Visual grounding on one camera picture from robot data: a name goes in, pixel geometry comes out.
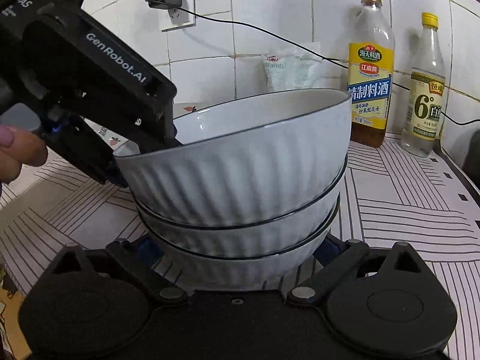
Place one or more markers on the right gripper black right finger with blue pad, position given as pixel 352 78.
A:
pixel 338 260

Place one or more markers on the white vinegar bottle yellow cap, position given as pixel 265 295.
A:
pixel 427 84

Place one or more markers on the cooking wine bottle yellow label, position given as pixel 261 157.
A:
pixel 371 54

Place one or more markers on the striped white table mat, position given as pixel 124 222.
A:
pixel 387 196

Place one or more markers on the person's left hand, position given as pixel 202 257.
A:
pixel 19 147

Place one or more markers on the white salt bag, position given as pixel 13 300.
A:
pixel 293 67

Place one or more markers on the white wall socket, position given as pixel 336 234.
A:
pixel 177 18

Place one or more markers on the white ribbed bowl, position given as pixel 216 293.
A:
pixel 251 240
pixel 240 273
pixel 244 161

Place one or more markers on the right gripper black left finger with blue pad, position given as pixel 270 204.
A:
pixel 138 259

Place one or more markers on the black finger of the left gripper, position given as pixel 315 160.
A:
pixel 161 135

